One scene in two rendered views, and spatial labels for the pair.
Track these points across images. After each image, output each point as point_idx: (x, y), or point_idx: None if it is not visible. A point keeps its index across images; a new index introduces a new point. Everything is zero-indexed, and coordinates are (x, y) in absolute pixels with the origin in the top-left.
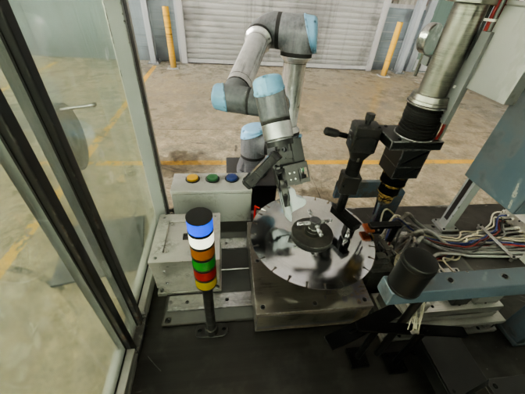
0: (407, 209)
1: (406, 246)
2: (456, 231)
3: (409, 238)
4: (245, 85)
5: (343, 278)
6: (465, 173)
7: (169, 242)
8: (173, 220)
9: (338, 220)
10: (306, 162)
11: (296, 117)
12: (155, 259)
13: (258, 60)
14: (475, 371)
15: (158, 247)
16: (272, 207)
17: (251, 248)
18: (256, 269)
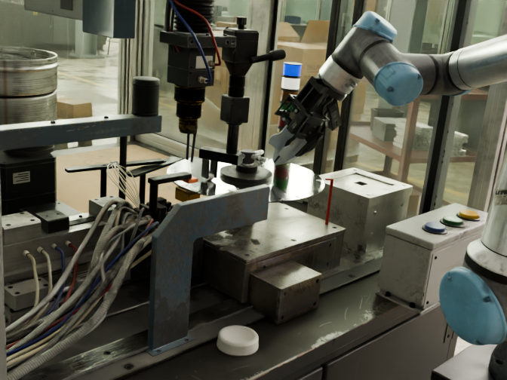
0: None
1: (97, 340)
2: None
3: (124, 217)
4: (444, 59)
5: (189, 161)
6: (134, 37)
7: (365, 178)
8: (393, 185)
9: (229, 188)
10: (287, 96)
11: (488, 219)
12: (353, 170)
13: (502, 44)
14: (34, 212)
15: (365, 173)
16: (314, 183)
17: (304, 213)
18: (278, 204)
